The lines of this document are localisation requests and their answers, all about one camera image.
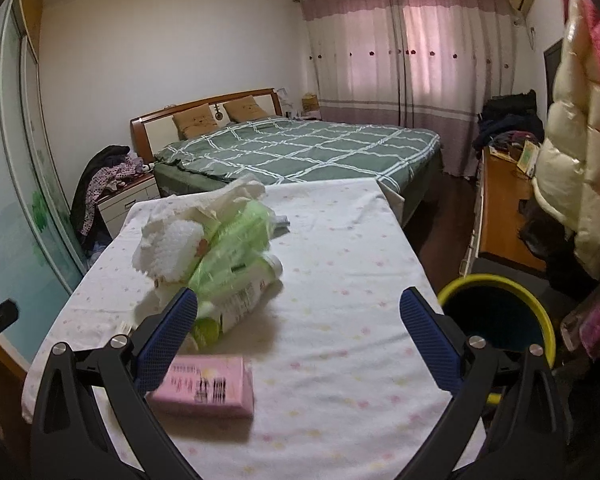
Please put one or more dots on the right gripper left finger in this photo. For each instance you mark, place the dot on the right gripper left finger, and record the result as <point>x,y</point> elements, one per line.
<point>69,439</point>

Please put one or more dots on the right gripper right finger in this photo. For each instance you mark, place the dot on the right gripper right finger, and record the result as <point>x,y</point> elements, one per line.
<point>505,419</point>

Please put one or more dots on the green labelled plastic bottle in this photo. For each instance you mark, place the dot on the green labelled plastic bottle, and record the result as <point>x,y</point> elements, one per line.
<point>233,298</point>

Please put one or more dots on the green plastic bag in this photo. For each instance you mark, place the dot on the green plastic bag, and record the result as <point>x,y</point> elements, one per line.
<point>237,244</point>

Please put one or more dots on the yellow rimmed black trash bin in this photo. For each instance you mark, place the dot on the yellow rimmed black trash bin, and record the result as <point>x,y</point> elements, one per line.
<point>501,311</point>

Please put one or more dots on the glass sliding wardrobe door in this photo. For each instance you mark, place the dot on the glass sliding wardrobe door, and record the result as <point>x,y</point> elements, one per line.
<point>41,262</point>

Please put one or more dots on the pink cardboard box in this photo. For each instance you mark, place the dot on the pink cardboard box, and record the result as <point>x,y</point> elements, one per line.
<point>209,386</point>

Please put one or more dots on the white bedside nightstand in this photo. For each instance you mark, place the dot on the white bedside nightstand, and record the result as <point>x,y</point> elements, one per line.
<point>115,207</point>

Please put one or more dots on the pile of clothes on nightstand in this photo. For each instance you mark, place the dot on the pile of clothes on nightstand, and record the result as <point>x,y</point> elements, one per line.
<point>109,170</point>

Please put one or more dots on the white foam fruit net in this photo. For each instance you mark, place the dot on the white foam fruit net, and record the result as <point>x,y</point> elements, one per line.
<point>167,251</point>

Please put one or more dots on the white dotted table cloth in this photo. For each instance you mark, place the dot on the white dotted table cloth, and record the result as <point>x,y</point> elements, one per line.
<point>341,390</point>

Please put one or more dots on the white crumpled tissue paper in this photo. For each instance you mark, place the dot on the white crumpled tissue paper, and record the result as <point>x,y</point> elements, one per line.
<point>211,210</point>

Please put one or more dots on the wooden bed headboard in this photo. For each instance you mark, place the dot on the wooden bed headboard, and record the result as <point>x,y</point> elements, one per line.
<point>154,131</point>

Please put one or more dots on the orange wooden desk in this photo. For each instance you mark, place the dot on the orange wooden desk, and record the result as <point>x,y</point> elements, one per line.
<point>495,235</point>

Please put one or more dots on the cream puffer jacket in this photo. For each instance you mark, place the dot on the cream puffer jacket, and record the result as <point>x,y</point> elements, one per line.
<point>566,182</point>

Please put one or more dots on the left brown pillow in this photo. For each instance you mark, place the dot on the left brown pillow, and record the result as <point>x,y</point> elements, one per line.
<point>194,122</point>

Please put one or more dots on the brown pillow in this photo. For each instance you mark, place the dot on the brown pillow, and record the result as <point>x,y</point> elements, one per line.
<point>244,109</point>
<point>194,122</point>

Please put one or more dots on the dark clothes pile by curtain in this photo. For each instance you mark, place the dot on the dark clothes pile by curtain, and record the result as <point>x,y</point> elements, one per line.
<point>503,114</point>

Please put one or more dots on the right brown pillow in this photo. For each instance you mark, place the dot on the right brown pillow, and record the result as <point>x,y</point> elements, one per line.
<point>244,109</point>

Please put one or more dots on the bed with green plaid quilt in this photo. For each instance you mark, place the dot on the bed with green plaid quilt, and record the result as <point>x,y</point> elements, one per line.
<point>277,150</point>

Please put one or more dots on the yellow tissue box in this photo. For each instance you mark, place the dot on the yellow tissue box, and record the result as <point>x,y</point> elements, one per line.
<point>310,103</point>

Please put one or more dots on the black television screen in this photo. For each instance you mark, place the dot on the black television screen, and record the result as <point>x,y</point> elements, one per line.
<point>552,58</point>

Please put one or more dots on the pink white curtain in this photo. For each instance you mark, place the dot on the pink white curtain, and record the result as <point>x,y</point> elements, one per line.
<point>428,64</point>

